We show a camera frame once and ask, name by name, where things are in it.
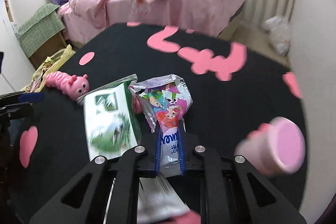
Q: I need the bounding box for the silver cartoon princess packet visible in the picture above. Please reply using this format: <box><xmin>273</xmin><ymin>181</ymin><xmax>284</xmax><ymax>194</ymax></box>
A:
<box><xmin>129</xmin><ymin>74</ymin><xmax>193</xmax><ymax>177</ymax></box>

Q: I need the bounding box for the white plastic bag on floor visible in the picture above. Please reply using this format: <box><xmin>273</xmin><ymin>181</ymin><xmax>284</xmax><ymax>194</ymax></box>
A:
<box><xmin>262</xmin><ymin>15</ymin><xmax>292</xmax><ymax>56</ymax></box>

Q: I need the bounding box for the pink caterpillar toy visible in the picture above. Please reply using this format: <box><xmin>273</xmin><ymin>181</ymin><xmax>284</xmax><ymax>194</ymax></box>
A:
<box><xmin>45</xmin><ymin>71</ymin><xmax>89</xmax><ymax>101</ymax></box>

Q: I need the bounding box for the pink jar with lid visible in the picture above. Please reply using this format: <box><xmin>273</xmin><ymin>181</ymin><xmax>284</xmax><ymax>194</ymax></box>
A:
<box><xmin>235</xmin><ymin>117</ymin><xmax>305</xmax><ymax>177</ymax></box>

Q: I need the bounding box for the green checkered cloth nightstand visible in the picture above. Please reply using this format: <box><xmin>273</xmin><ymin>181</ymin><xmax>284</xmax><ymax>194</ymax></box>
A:
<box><xmin>14</xmin><ymin>3</ymin><xmax>67</xmax><ymax>68</ymax></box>

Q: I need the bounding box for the green white snack packet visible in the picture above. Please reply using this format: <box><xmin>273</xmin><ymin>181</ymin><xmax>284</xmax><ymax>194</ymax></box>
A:
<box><xmin>76</xmin><ymin>74</ymin><xmax>142</xmax><ymax>160</ymax></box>

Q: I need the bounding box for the yellow trash bag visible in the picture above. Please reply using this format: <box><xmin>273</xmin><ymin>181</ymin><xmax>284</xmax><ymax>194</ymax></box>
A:
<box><xmin>21</xmin><ymin>45</ymin><xmax>75</xmax><ymax>93</ymax></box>

